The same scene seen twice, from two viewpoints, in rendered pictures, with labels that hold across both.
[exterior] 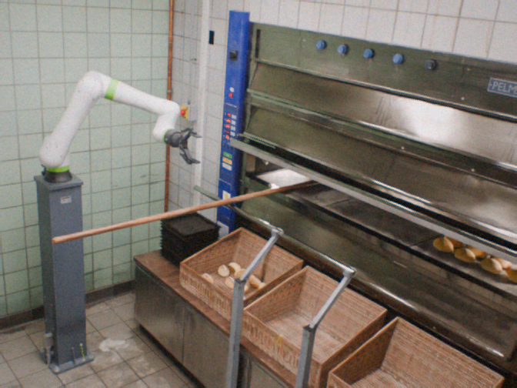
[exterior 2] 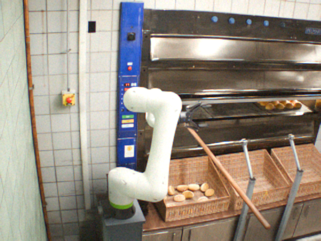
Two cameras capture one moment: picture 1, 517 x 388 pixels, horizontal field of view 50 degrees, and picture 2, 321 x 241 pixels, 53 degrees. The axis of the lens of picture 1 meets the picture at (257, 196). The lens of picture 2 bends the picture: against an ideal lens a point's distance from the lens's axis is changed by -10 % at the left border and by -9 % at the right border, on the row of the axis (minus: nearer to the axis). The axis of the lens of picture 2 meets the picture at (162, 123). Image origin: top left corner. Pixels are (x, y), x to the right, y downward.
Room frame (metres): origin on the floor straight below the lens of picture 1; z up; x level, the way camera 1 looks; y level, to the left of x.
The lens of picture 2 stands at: (2.14, 2.34, 2.37)
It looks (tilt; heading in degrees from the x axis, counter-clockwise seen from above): 25 degrees down; 294
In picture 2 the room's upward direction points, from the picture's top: 4 degrees clockwise
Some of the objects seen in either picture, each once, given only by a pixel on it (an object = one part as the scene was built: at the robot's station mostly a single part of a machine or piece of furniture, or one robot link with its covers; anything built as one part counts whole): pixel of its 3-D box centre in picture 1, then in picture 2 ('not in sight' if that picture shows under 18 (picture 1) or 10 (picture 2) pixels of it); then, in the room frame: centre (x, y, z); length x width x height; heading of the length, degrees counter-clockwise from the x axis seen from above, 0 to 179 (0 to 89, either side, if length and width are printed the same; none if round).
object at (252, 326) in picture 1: (311, 322); (251, 178); (2.41, -0.33, 0.72); 0.56 x 0.49 x 0.28; 43
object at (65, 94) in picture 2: (188, 112); (68, 97); (3.69, 0.52, 1.46); 0.10 x 0.07 x 0.10; 42
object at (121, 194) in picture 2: (56, 152); (124, 187); (2.86, 1.12, 1.36); 0.16 x 0.13 x 0.19; 12
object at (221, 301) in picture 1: (240, 272); (188, 186); (2.86, 0.06, 0.72); 0.56 x 0.49 x 0.28; 44
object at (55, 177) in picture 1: (54, 170); (110, 207); (2.91, 1.16, 1.23); 0.26 x 0.15 x 0.06; 43
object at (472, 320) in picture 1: (351, 255); (241, 134); (2.61, -0.52, 1.02); 1.79 x 0.11 x 0.19; 42
